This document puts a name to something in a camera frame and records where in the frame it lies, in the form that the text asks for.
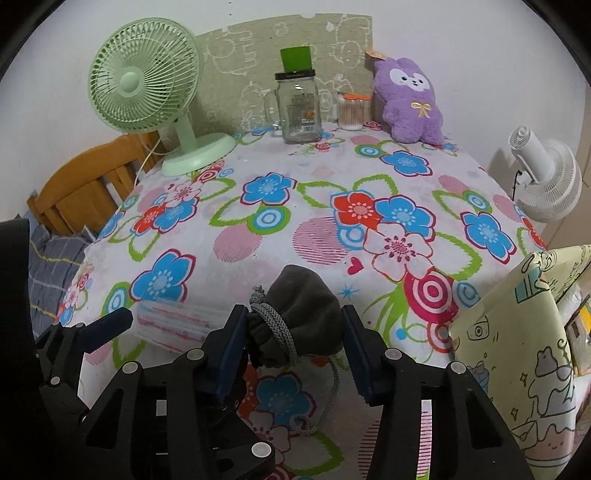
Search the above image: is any white packet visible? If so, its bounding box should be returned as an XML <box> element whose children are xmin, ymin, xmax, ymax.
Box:
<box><xmin>556</xmin><ymin>281</ymin><xmax>591</xmax><ymax>308</ymax></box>

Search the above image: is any green plastic cup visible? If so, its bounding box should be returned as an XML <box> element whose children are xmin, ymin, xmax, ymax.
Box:
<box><xmin>280</xmin><ymin>46</ymin><xmax>315</xmax><ymax>73</ymax></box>

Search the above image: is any white fan cable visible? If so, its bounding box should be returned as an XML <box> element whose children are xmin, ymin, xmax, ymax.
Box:
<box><xmin>135</xmin><ymin>136</ymin><xmax>166</xmax><ymax>178</ymax></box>

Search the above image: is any grey drawstring pouch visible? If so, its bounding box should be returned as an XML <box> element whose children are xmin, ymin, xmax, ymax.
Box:
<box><xmin>247</xmin><ymin>264</ymin><xmax>345</xmax><ymax>437</ymax></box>

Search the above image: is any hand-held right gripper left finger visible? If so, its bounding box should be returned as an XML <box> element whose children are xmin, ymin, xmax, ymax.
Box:
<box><xmin>76</xmin><ymin>304</ymin><xmax>251</xmax><ymax>480</ymax></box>

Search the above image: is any green desk fan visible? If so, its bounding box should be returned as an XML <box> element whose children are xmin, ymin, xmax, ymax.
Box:
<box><xmin>88</xmin><ymin>17</ymin><xmax>238</xmax><ymax>177</ymax></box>

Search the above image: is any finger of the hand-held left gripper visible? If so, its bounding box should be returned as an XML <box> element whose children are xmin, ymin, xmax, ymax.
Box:
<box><xmin>34</xmin><ymin>308</ymin><xmax>134</xmax><ymax>416</ymax></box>
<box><xmin>205</xmin><ymin>401</ymin><xmax>278</xmax><ymax>480</ymax></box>

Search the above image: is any clear striped packet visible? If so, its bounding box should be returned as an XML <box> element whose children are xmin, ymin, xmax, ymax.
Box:
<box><xmin>131</xmin><ymin>300</ymin><xmax>222</xmax><ymax>354</ymax></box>

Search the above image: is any green cartoon print board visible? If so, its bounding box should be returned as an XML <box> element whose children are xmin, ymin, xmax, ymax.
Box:
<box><xmin>191</xmin><ymin>14</ymin><xmax>374</xmax><ymax>134</ymax></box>

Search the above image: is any white standing fan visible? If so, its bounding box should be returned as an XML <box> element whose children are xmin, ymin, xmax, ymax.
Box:
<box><xmin>508</xmin><ymin>124</ymin><xmax>583</xmax><ymax>223</ymax></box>

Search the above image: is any floral tablecloth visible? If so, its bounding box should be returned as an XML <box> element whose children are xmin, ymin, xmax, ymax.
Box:
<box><xmin>58</xmin><ymin>120</ymin><xmax>555</xmax><ymax>480</ymax></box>

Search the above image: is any glass jar with green cap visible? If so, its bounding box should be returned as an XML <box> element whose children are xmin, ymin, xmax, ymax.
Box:
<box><xmin>264</xmin><ymin>69</ymin><xmax>323</xmax><ymax>145</ymax></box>

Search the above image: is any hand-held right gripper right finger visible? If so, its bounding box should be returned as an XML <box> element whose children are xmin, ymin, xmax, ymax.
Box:
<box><xmin>342</xmin><ymin>304</ymin><xmax>535</xmax><ymax>480</ymax></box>

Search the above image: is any cotton swab container orange lid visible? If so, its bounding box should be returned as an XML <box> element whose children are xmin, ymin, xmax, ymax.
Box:
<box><xmin>337</xmin><ymin>92</ymin><xmax>371</xmax><ymax>131</ymax></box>

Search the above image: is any grey plaid bedding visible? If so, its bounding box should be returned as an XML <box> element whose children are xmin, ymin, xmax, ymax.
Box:
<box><xmin>28</xmin><ymin>222</ymin><xmax>90</xmax><ymax>324</ymax></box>

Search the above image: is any purple plush rabbit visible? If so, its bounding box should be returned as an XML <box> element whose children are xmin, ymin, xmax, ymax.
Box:
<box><xmin>367</xmin><ymin>48</ymin><xmax>446</xmax><ymax>145</ymax></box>

